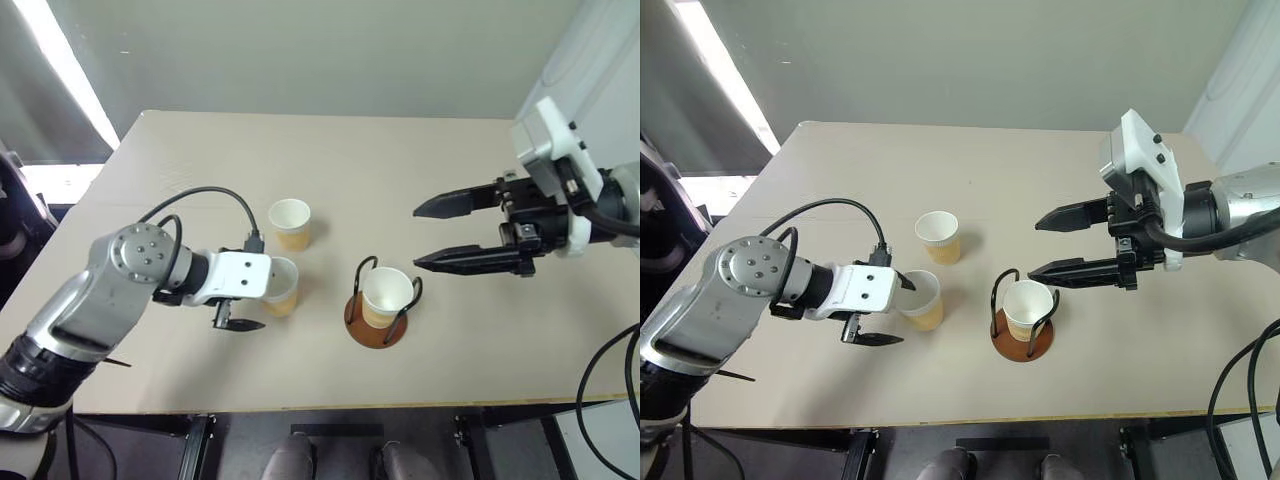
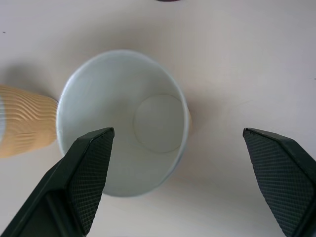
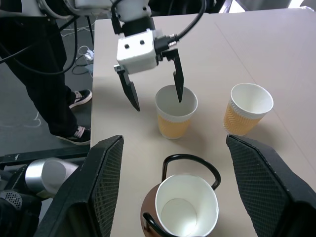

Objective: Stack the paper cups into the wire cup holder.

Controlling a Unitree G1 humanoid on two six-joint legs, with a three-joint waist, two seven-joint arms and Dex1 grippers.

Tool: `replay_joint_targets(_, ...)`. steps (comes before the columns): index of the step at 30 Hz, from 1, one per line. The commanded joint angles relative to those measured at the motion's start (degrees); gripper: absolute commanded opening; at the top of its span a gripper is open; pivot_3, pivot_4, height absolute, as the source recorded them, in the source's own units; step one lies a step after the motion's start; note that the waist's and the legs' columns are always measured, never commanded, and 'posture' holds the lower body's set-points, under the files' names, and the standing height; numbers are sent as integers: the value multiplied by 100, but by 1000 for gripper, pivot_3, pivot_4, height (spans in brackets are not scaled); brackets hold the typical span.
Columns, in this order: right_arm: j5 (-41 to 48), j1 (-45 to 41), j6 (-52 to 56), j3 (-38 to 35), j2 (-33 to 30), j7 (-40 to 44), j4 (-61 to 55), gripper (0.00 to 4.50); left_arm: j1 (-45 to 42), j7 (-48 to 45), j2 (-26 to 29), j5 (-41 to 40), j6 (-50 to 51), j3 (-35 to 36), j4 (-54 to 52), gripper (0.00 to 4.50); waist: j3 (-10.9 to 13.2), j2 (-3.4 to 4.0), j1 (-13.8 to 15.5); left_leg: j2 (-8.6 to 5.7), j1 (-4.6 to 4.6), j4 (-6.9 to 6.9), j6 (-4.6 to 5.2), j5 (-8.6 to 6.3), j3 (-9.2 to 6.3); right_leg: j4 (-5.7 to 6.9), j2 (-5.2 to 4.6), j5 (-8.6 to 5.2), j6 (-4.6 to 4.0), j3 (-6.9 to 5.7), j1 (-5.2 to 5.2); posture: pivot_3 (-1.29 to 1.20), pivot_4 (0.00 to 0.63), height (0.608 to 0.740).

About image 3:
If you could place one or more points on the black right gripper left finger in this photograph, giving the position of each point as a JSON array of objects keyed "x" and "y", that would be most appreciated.
[{"x": 103, "y": 177}]

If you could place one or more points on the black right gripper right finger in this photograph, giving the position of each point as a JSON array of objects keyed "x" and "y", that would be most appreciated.
[{"x": 261, "y": 182}]

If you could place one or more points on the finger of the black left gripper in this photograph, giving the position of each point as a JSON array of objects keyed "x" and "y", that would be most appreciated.
[
  {"x": 129, "y": 91},
  {"x": 178, "y": 76}
]

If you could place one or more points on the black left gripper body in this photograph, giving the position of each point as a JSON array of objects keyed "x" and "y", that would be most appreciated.
[{"x": 160, "y": 58}]

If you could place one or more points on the orange ribbed paper cup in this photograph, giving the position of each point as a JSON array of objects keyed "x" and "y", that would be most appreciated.
[
  {"x": 174, "y": 123},
  {"x": 240, "y": 118}
]

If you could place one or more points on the white paper cup in holder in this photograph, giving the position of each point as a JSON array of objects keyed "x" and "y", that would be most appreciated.
[{"x": 187, "y": 197}]

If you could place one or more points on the black and white sneaker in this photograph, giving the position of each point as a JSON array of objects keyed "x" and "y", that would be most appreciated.
[
  {"x": 79, "y": 135},
  {"x": 81, "y": 97}
]

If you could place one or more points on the silver robot body cylinder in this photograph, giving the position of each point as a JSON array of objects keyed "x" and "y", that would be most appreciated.
[{"x": 47, "y": 176}]

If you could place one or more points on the person in black trousers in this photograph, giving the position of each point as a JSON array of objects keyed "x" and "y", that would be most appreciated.
[{"x": 42, "y": 79}]

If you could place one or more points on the black perforated robot body part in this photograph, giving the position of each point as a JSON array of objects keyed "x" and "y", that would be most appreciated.
[{"x": 11, "y": 198}]

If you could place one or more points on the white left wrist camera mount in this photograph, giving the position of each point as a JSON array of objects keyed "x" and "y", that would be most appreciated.
[{"x": 135, "y": 54}]

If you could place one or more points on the black metal frame bar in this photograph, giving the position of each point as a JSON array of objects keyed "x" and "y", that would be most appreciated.
[{"x": 44, "y": 154}]

